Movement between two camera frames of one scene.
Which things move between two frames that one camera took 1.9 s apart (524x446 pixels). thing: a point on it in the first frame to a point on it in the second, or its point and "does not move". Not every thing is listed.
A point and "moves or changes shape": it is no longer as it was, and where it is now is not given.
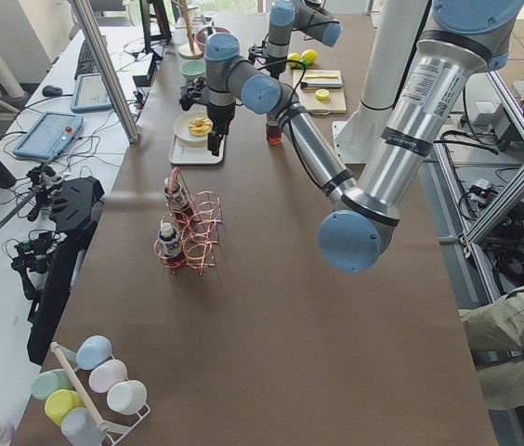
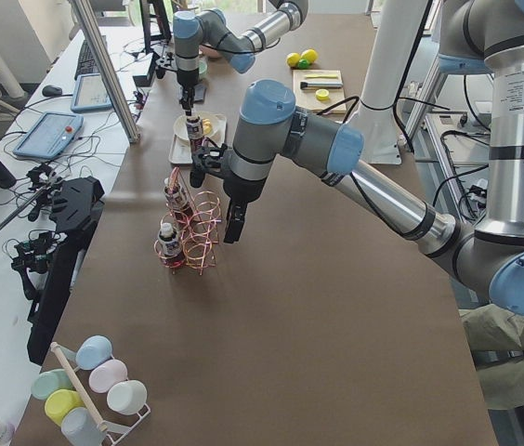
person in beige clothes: (515, 342) does not move
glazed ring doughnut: (200, 126) does not move
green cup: (49, 381) does not move
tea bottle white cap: (272, 119) moves or changes shape
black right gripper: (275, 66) to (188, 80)
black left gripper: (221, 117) to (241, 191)
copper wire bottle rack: (189, 231) does not move
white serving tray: (182, 154) does not move
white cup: (126, 397) does not move
